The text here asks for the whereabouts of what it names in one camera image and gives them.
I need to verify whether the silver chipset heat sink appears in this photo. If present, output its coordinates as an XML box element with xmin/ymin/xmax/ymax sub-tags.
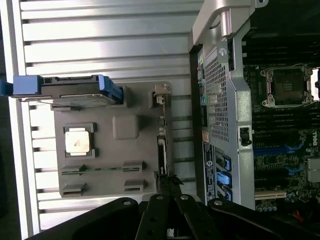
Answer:
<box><xmin>307</xmin><ymin>157</ymin><xmax>320</xmax><ymax>182</ymax></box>

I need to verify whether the silver CPU chip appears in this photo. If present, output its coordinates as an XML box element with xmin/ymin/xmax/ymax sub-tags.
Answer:
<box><xmin>64</xmin><ymin>128</ymin><xmax>91</xmax><ymax>154</ymax></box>

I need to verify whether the hard disk with blue caddy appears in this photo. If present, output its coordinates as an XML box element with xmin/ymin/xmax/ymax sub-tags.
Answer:
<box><xmin>0</xmin><ymin>74</ymin><xmax>126</xmax><ymax>106</ymax></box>

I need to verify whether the grey parts rack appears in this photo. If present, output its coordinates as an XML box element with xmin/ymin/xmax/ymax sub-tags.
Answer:
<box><xmin>51</xmin><ymin>81</ymin><xmax>173</xmax><ymax>200</ymax></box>

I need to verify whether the metal socket cover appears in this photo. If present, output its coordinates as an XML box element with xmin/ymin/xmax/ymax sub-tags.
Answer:
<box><xmin>309</xmin><ymin>66</ymin><xmax>320</xmax><ymax>102</ymax></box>

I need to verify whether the CPU socket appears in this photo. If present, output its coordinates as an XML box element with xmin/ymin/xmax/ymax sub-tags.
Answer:
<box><xmin>259</xmin><ymin>63</ymin><xmax>313</xmax><ymax>109</ymax></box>

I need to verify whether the white expansion slot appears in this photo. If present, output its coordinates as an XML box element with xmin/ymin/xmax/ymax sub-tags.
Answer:
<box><xmin>254</xmin><ymin>189</ymin><xmax>287</xmax><ymax>201</ymax></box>

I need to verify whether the black PC case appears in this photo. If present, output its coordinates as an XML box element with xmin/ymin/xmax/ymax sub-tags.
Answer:
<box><xmin>188</xmin><ymin>0</ymin><xmax>320</xmax><ymax>226</ymax></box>

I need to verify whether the green motherboard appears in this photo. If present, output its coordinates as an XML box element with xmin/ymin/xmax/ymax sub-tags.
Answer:
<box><xmin>243</xmin><ymin>37</ymin><xmax>320</xmax><ymax>216</ymax></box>

